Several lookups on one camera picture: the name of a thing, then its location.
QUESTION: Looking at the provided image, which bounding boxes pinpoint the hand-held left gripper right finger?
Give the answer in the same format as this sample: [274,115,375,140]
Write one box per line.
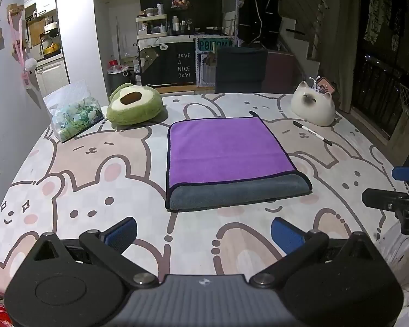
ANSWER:
[249,217,383,288]

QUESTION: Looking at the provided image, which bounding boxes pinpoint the white cat figurine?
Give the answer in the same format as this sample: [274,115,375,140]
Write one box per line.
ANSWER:
[291,81,336,127]

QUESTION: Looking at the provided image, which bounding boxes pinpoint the purple and grey towel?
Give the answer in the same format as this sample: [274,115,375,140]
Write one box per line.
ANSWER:
[166,112,313,213]

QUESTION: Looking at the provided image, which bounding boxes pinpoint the black and white pen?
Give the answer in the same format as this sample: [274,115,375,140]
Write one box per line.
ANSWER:
[293,120,333,146]

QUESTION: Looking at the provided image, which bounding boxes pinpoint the bunny print tablecloth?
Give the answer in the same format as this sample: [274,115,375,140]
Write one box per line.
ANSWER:
[0,93,409,302]

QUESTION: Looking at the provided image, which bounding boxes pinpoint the floral tissue pack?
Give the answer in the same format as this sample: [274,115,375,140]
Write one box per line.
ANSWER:
[43,80,105,144]

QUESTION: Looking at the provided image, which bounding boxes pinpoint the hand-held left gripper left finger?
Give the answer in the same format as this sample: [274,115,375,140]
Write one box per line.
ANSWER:
[32,217,158,287]

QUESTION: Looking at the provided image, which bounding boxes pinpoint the dark chair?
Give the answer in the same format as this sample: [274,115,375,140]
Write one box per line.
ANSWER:
[215,47,268,94]

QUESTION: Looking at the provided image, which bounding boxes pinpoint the white countertop shelf rack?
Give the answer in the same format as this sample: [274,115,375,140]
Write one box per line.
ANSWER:
[136,14,168,39]

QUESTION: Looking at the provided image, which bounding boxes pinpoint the teal sign plate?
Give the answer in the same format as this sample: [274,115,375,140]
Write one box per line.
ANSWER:
[195,37,233,52]

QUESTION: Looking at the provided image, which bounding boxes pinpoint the black curtained cabinet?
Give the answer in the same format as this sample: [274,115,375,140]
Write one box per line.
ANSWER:
[137,39,196,87]

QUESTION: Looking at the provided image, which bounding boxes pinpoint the grey trash bin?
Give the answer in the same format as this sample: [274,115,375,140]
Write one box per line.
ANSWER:
[106,67,134,99]

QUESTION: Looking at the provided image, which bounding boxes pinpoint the avocado plush toy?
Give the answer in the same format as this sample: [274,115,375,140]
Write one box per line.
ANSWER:
[106,83,163,125]

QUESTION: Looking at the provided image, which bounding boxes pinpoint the pink lanyard with pompom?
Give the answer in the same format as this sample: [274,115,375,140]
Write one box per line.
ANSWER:
[7,10,38,87]

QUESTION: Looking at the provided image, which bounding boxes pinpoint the dark curtain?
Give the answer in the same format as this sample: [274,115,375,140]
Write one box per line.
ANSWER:
[339,0,362,113]

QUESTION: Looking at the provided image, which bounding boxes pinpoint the pink box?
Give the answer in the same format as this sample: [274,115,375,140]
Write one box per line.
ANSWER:
[315,77,335,95]

